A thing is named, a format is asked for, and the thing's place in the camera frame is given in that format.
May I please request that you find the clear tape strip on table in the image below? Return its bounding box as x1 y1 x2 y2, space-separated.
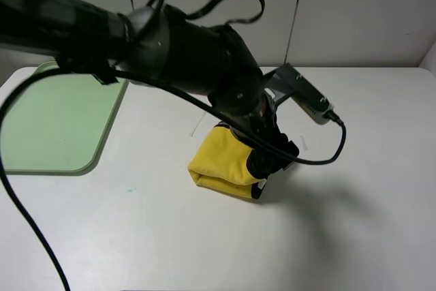
300 136 309 151

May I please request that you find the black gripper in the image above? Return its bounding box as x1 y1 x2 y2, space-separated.
217 92 299 180

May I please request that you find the light green tray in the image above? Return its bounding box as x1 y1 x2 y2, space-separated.
1 74 128 176

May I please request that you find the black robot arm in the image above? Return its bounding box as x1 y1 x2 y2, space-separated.
1 0 299 169

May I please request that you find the yellow towel with black trim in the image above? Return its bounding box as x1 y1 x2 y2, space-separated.
187 125 268 200

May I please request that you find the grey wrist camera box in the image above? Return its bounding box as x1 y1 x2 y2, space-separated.
264 63 341 125

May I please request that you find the black camera cable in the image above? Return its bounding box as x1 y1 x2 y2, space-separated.
0 0 347 291

